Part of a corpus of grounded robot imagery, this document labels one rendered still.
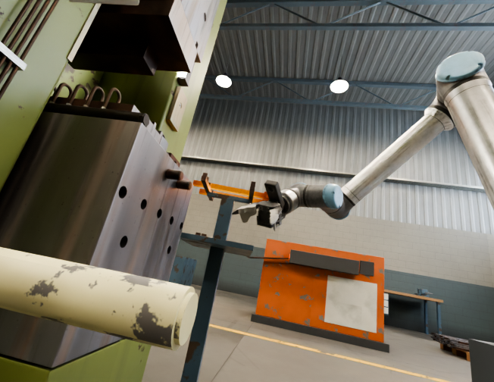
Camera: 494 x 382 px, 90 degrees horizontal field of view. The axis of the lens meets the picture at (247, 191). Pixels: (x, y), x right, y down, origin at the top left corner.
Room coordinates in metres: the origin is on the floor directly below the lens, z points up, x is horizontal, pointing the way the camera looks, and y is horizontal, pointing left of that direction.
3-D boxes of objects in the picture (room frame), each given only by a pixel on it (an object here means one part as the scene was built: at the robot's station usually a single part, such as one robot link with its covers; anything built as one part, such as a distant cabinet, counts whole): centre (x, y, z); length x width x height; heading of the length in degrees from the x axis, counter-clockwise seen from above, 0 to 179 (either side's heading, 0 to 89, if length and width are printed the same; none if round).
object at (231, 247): (1.14, 0.08, 0.75); 0.40 x 0.30 x 0.02; 178
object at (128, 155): (0.69, 0.49, 0.69); 0.56 x 0.38 x 0.45; 82
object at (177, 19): (0.63, 0.49, 1.32); 0.42 x 0.20 x 0.10; 82
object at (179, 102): (0.93, 0.36, 1.27); 0.09 x 0.02 x 0.17; 172
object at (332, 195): (0.89, -0.29, 0.98); 0.12 x 0.12 x 0.09; 50
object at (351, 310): (4.33, -1.33, 0.63); 2.10 x 1.12 x 1.25; 79
